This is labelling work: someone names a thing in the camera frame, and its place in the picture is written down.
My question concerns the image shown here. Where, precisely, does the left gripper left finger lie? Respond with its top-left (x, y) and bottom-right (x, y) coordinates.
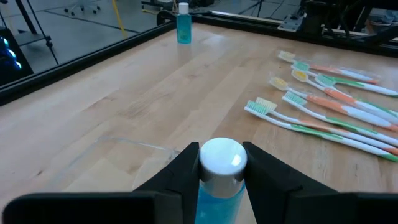
top-left (1, 142), bottom-right (200, 224)

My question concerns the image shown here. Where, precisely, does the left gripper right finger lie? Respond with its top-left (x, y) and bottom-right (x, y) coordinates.
top-left (243, 142), bottom-right (398, 224)

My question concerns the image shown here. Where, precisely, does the blue mouthwash bottle white cap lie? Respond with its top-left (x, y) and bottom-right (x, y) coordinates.
top-left (176, 2), bottom-right (192, 44)
top-left (194, 137), bottom-right (249, 224)

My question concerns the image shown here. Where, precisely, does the clear acrylic organizer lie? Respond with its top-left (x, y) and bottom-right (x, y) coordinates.
top-left (46, 136), bottom-right (183, 195)

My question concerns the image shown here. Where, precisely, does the black mesh computer case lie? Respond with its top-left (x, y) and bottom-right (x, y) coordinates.
top-left (0, 26), bottom-right (35, 87)

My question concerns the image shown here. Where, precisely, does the black tripod stand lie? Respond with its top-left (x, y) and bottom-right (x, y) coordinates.
top-left (14, 0), bottom-right (60, 66)

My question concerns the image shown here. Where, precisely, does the person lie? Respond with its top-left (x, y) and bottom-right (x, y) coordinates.
top-left (368, 9), bottom-right (398, 27)

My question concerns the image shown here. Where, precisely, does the white office chair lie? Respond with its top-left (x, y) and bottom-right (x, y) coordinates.
top-left (63, 0), bottom-right (102, 16)

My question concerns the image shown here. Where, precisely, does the black aluminium table frame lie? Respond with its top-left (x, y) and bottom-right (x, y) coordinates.
top-left (0, 9), bottom-right (398, 106)

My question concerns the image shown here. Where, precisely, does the yellow hanging cable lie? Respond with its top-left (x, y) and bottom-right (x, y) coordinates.
top-left (111, 0), bottom-right (128, 38)

